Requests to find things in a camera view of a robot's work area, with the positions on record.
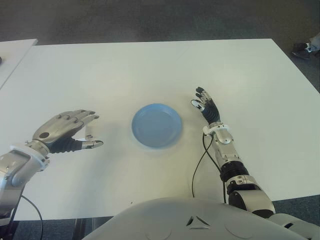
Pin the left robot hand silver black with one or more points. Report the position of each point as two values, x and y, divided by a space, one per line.
57 127

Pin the right robot arm silver black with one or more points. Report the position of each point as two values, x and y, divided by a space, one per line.
230 155

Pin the white side table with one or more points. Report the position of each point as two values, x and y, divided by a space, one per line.
12 55

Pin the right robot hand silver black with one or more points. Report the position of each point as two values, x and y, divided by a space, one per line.
212 112

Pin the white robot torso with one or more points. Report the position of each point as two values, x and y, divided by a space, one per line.
162 220

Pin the metal table leg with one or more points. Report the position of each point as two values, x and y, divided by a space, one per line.
81 227

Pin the black sneaker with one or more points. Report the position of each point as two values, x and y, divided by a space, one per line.
301 50

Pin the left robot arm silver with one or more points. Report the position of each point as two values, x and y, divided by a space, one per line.
17 162

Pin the white charger block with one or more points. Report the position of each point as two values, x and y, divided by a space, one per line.
89 130

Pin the blue round plate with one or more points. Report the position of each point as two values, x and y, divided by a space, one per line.
157 126

